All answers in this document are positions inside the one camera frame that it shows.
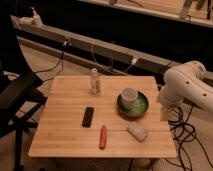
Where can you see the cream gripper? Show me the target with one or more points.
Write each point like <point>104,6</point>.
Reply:
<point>166,113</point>

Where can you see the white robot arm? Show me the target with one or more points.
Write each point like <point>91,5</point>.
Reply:
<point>185,81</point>

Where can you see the green bowl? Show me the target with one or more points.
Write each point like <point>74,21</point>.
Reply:
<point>138,109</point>

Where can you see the white cup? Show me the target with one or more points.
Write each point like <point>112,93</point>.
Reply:
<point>129,94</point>

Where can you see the wooden table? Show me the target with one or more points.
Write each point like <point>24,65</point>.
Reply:
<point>60,132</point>

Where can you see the small white bottle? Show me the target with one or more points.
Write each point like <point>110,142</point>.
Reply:
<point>95,81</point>

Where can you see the black rectangular remote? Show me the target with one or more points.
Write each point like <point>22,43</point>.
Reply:
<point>88,115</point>

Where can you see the black chair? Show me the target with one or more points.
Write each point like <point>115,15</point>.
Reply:
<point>15,94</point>

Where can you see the white spray bottle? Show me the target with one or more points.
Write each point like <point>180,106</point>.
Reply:
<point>36,18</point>

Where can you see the grey long rail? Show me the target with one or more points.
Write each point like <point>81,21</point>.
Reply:
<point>146,48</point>

